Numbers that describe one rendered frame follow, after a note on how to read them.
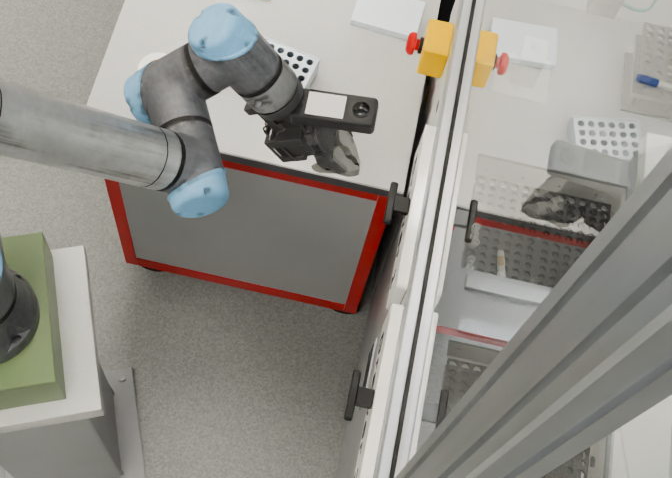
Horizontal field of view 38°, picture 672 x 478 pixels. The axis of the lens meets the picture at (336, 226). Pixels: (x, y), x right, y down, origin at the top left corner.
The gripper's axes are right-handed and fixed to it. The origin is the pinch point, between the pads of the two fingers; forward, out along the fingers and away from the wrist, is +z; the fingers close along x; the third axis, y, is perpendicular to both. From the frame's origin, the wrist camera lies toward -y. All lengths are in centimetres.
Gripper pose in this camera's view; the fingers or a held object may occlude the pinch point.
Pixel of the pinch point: (358, 167)
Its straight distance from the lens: 144.6
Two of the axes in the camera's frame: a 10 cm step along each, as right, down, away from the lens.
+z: 4.8, 4.7, 7.4
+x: -2.0, 8.8, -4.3
